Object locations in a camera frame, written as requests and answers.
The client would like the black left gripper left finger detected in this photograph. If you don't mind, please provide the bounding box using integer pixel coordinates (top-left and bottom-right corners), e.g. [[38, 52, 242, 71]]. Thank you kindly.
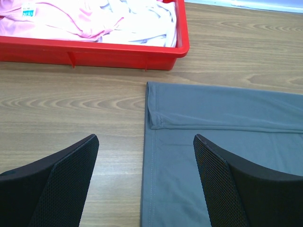
[[0, 134, 99, 227]]

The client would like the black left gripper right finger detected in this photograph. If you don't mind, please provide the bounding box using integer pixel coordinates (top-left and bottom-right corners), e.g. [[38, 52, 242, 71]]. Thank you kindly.
[[193, 134, 303, 227]]

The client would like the dark grey t shirt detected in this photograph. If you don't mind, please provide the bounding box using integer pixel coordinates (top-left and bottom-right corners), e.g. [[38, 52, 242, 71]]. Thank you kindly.
[[140, 82, 303, 227]]

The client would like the red plastic bin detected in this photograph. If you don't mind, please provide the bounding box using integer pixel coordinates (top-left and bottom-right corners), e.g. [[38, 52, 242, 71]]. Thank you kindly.
[[0, 0, 190, 70]]

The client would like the pink t shirt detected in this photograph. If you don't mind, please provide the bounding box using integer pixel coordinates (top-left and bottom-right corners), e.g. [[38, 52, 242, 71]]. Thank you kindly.
[[0, 0, 123, 42]]

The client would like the white t shirt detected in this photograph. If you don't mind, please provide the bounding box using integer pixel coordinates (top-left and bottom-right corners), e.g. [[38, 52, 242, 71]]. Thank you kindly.
[[99, 0, 177, 48]]

